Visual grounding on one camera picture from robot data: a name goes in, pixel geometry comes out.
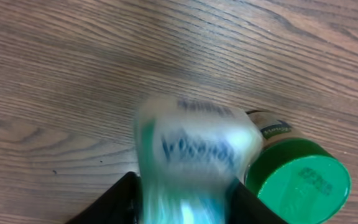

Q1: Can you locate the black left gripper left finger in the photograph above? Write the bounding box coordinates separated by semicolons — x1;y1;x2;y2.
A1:
67;172;142;224

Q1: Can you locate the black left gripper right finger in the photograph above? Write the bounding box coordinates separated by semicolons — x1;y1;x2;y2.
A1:
227;182;287;224

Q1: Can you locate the green lid jar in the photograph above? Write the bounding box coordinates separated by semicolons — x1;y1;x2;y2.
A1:
246;110;351;223

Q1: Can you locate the teal Kleenex tissue pack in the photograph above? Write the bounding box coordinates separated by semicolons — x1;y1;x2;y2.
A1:
134;96;263;223

